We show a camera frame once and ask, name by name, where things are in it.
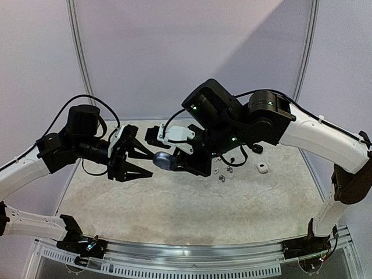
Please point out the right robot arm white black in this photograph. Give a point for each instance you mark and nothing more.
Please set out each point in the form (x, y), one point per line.
(224, 123)

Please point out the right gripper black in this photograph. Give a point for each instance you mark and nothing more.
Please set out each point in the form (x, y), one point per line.
(191, 157)

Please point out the aluminium frame post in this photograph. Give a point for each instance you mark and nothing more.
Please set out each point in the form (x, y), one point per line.
(79, 50)
(307, 48)

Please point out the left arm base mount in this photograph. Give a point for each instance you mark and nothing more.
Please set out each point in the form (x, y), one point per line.
(75, 242)

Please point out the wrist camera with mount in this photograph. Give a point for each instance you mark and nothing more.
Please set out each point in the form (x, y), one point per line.
(124, 139)
(175, 136)

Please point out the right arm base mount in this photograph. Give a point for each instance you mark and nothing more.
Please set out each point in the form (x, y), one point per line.
(311, 251)

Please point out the silver earbud lower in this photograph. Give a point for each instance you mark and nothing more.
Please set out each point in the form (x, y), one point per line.
(222, 178)

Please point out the left aluminium frame post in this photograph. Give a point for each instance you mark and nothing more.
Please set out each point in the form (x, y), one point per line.
(79, 50)

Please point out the blue-grey earbud charging case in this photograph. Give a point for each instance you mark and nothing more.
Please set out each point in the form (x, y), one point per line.
(163, 160)

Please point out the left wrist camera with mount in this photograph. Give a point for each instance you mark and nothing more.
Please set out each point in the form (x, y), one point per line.
(124, 139)

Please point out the white earbud charging case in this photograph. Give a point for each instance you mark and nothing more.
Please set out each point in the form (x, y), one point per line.
(262, 168)

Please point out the right aluminium frame post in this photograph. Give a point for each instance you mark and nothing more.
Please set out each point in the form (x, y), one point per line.
(307, 48)

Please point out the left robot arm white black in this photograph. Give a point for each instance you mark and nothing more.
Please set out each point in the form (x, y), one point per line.
(54, 151)

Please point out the black earbud charging case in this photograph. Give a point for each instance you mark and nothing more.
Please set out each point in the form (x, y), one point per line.
(256, 148)

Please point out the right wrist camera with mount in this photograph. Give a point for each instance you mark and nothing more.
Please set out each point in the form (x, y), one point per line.
(175, 136)

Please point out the aluminium front rail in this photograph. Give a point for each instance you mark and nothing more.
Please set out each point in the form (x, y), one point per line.
(140, 260)

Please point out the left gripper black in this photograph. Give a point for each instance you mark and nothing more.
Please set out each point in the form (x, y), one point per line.
(121, 166)

